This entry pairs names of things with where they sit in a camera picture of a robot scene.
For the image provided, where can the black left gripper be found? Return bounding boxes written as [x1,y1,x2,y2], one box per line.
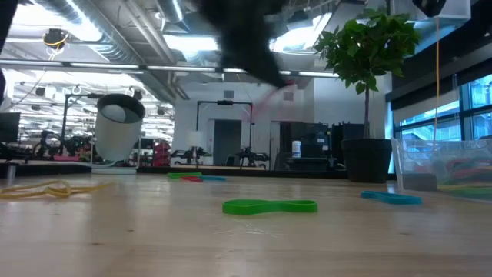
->
[199,0,289,88]

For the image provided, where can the red stacked items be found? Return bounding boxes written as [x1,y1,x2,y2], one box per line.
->
[153,141,172,167]

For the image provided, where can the yellow rubber band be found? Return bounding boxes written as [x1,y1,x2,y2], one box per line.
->
[437,183,492,190]
[0,179,112,200]

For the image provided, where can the black plant pot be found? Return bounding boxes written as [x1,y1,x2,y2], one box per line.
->
[341,137,392,184]

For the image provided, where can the white ball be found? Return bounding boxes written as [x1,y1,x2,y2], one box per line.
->
[100,104,127,124]

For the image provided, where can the yellow hanging cord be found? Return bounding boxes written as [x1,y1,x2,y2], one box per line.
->
[433,17,440,134]

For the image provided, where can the black cabinet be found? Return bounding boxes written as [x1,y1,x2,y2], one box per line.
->
[279,121,332,171]

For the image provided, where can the white tilted cup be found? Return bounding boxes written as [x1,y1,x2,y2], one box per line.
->
[91,93,147,175]

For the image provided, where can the grey door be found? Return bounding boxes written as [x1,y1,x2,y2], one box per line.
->
[213,118,243,166]

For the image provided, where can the white lamp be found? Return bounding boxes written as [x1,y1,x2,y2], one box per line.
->
[186,130,207,149]

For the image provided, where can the clear plastic bin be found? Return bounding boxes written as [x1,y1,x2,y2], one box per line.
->
[391,137,492,203]

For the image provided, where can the green leafy plant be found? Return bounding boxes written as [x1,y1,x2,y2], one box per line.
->
[313,7,422,140]

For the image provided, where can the black monitor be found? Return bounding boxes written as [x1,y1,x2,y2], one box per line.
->
[0,112,21,144]

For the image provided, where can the black background gantry frame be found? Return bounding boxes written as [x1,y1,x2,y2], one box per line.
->
[195,100,254,167]

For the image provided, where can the black ceiling cord reel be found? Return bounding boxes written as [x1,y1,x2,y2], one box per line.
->
[42,28,70,50]
[412,0,447,19]

